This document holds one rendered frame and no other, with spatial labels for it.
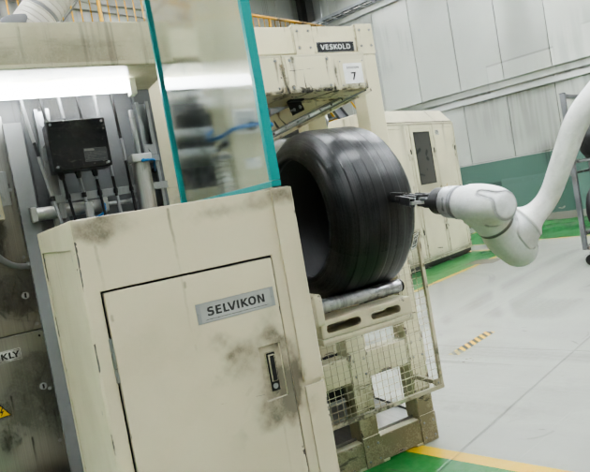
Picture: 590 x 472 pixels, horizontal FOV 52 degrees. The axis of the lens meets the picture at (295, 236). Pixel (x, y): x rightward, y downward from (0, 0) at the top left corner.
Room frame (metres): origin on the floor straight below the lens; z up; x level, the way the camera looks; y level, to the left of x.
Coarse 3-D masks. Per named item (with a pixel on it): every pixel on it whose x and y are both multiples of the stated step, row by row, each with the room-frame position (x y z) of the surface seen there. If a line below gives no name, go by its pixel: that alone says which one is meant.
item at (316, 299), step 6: (312, 294) 1.83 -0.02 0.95; (318, 294) 1.82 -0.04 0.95; (312, 300) 1.80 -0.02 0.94; (318, 300) 1.80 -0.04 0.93; (312, 306) 1.81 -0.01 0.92; (318, 306) 1.80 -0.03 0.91; (318, 312) 1.80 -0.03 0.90; (318, 318) 1.80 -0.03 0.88; (324, 318) 1.81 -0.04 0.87; (318, 324) 1.80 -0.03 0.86; (324, 324) 1.81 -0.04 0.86
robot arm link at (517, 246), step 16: (576, 112) 1.49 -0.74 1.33; (560, 128) 1.52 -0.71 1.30; (576, 128) 1.49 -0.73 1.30; (560, 144) 1.52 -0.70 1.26; (576, 144) 1.50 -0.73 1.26; (560, 160) 1.52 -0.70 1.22; (560, 176) 1.53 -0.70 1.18; (544, 192) 1.56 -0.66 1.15; (560, 192) 1.55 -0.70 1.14; (528, 208) 1.57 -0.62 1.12; (544, 208) 1.55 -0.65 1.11; (512, 224) 1.53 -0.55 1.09; (528, 224) 1.54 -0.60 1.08; (496, 240) 1.54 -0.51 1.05; (512, 240) 1.53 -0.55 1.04; (528, 240) 1.54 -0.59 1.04; (496, 256) 1.60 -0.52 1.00; (512, 256) 1.56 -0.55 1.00; (528, 256) 1.56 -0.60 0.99
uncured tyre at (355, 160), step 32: (352, 128) 2.01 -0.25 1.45; (288, 160) 2.02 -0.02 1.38; (320, 160) 1.86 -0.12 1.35; (352, 160) 1.84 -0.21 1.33; (384, 160) 1.89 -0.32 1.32; (320, 192) 2.35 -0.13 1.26; (352, 192) 1.80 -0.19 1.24; (384, 192) 1.84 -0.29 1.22; (320, 224) 2.36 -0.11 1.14; (352, 224) 1.79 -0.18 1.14; (384, 224) 1.83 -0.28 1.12; (320, 256) 2.30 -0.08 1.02; (352, 256) 1.82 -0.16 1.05; (384, 256) 1.87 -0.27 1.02; (320, 288) 1.96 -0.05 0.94; (352, 288) 1.92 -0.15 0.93
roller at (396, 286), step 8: (392, 280) 2.00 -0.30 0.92; (400, 280) 2.01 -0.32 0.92; (360, 288) 1.95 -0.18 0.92; (368, 288) 1.94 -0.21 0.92; (376, 288) 1.95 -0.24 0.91; (384, 288) 1.96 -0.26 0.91; (392, 288) 1.98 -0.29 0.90; (400, 288) 1.99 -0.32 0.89; (336, 296) 1.89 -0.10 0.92; (344, 296) 1.90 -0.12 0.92; (352, 296) 1.90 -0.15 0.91; (360, 296) 1.92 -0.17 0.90; (368, 296) 1.93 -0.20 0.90; (376, 296) 1.95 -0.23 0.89; (328, 304) 1.86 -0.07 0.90; (336, 304) 1.87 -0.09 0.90; (344, 304) 1.89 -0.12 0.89; (352, 304) 1.91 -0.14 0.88
